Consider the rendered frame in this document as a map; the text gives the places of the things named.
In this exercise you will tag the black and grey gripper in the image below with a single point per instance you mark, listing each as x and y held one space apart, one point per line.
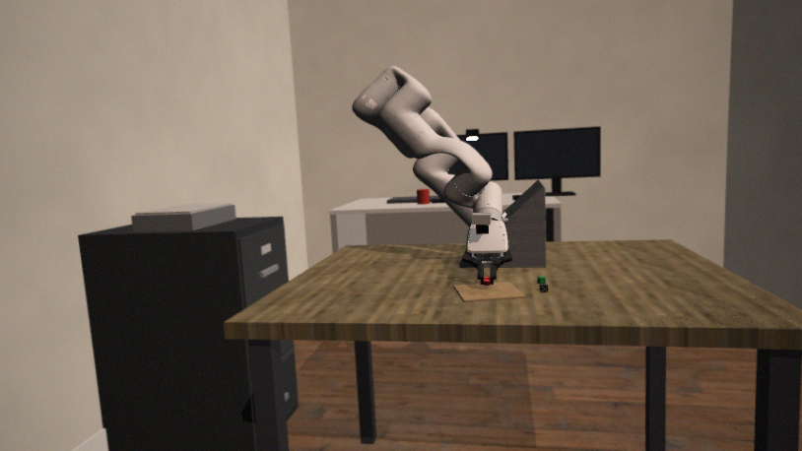
485 248

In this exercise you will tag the tan square mat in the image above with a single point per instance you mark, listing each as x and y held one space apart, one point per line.
478 292

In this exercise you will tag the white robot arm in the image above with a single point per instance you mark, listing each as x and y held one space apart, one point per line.
414 128

